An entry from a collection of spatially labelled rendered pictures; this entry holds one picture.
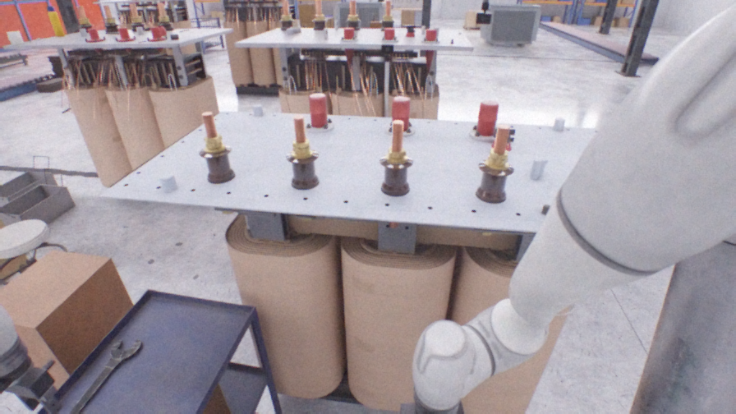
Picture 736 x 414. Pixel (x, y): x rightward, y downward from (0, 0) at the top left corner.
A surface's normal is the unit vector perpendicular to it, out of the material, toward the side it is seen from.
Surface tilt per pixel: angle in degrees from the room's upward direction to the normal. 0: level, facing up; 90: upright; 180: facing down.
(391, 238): 90
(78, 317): 90
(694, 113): 77
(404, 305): 90
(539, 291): 105
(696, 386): 87
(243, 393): 0
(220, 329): 0
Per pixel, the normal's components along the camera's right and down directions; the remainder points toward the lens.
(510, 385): -0.14, 0.49
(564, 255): -0.90, 0.37
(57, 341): 0.99, 0.07
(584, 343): 0.00, -0.87
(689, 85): -0.93, -0.16
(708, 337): -0.78, 0.28
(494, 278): -0.55, 0.42
